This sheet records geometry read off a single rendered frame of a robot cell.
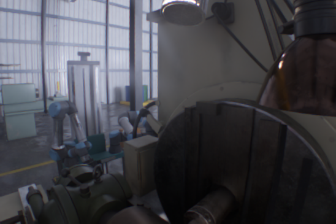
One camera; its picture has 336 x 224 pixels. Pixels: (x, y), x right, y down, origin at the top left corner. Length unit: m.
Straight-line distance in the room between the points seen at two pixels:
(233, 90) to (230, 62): 0.09
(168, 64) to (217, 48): 0.21
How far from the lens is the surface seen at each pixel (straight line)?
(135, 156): 0.81
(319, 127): 0.52
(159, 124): 0.74
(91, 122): 2.17
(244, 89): 0.54
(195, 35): 0.66
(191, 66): 0.66
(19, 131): 5.97
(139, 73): 5.87
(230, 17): 0.59
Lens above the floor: 1.63
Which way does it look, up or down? 7 degrees down
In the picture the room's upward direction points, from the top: straight up
